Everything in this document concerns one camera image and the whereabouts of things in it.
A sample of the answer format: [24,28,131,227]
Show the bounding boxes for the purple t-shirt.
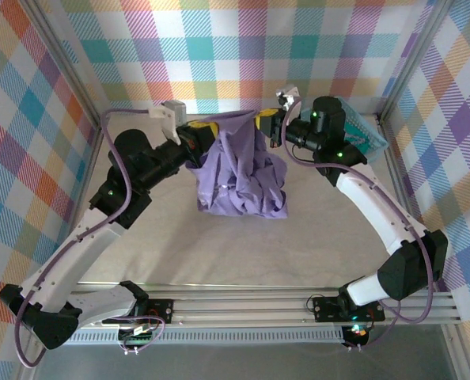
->
[185,110,290,221]

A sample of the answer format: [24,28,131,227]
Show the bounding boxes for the light blue plastic basket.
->
[333,97,390,163]

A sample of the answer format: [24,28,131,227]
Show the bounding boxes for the aluminium left side rail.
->
[76,118,109,222]

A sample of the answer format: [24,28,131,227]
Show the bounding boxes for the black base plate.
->
[138,298,176,325]
[312,296,386,322]

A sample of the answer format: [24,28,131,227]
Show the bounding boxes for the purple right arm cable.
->
[281,98,438,352]

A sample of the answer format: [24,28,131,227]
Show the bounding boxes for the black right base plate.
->
[312,296,386,322]

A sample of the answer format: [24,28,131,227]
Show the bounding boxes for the aluminium right frame post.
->
[377,0,456,124]

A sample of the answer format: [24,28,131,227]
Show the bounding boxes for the right controller board with lights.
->
[343,322,373,349]

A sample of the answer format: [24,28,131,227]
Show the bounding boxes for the slotted grey cable duct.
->
[66,331,345,346]

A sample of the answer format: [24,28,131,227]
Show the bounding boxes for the aluminium right side rail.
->
[381,116,426,234]

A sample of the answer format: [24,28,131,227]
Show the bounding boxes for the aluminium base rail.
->
[70,281,464,328]

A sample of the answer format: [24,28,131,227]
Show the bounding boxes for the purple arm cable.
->
[281,98,438,352]
[14,107,169,369]

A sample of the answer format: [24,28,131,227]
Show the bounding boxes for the left controller board with wires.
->
[117,323,159,352]

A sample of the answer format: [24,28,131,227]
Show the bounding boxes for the aluminium left frame post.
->
[21,0,109,134]

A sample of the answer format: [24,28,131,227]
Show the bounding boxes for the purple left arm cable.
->
[14,107,169,369]

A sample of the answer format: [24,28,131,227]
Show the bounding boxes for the aluminium frame post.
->
[377,0,456,124]
[21,0,109,134]

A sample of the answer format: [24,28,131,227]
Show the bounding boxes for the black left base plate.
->
[138,298,176,325]

